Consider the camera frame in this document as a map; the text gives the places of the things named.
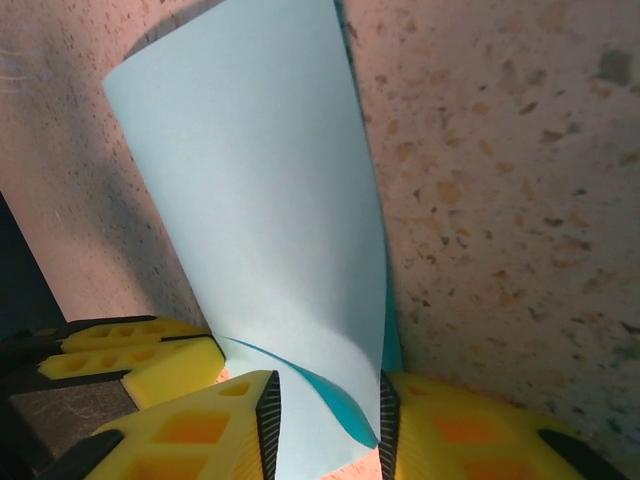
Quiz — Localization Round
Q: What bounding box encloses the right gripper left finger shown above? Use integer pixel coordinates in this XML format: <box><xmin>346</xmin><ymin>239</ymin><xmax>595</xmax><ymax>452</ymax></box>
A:
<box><xmin>29</xmin><ymin>369</ymin><xmax>283</xmax><ymax>480</ymax></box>

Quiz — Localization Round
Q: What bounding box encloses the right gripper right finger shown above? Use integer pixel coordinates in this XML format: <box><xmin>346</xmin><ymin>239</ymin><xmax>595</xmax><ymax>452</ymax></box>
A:
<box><xmin>378</xmin><ymin>371</ymin><xmax>640</xmax><ymax>480</ymax></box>

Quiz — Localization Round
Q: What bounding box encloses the light blue paper sheet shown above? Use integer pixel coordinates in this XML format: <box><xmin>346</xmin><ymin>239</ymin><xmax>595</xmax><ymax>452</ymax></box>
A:
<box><xmin>102</xmin><ymin>0</ymin><xmax>404</xmax><ymax>480</ymax></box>

